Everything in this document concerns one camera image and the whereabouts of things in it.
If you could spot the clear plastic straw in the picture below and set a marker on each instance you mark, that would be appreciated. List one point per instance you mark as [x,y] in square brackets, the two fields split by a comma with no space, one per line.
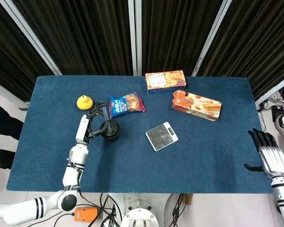
[107,120]

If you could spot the yellow pear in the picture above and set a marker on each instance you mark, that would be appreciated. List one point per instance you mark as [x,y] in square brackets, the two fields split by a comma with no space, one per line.
[84,103]

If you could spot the black electronic floor device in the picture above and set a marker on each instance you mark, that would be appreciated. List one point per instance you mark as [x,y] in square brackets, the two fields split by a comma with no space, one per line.
[280,110]

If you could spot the orange egg roll box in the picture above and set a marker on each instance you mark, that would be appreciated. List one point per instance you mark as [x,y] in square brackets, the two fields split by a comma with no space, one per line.
[196,105]

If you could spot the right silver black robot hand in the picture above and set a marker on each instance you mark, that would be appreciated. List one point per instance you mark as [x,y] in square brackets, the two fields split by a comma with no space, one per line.
[273,160]

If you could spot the person in dark trousers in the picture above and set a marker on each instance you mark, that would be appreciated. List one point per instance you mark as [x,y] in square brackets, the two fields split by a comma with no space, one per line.
[2,123]

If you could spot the orange box device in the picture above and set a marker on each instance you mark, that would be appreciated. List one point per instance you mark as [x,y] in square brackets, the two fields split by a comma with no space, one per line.
[86,214]

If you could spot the orange cookie box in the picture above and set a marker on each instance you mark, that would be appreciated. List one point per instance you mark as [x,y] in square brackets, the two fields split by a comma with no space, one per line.
[165,81]

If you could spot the blue snack bag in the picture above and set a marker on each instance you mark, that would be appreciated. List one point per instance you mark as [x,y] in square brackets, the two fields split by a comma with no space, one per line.
[125,105]

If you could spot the white black sneaker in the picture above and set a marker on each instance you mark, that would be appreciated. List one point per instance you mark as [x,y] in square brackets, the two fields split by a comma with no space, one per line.
[282,124]

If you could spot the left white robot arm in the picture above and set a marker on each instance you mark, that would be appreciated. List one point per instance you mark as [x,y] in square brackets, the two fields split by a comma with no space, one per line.
[71,176]

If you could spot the silver white kitchen scale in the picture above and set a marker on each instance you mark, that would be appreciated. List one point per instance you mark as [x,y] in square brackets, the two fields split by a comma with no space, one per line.
[161,136]

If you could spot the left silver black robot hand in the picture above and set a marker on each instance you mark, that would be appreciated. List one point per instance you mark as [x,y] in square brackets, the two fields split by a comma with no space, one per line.
[84,127]

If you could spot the blue table cloth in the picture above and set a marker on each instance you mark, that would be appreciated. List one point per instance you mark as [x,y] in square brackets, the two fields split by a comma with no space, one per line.
[203,165]

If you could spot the black pleated curtain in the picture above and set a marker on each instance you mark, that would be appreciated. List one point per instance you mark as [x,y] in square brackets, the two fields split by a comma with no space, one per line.
[85,35]
[175,33]

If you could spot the grey metal frame post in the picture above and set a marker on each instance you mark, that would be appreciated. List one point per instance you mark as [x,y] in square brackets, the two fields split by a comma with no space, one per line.
[30,35]
[135,35]
[210,37]

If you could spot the black lidded coffee cup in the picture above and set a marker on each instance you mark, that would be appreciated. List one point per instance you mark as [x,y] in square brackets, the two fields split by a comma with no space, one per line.
[114,131]

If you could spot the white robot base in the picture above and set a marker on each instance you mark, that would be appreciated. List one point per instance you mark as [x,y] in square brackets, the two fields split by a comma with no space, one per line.
[139,212]

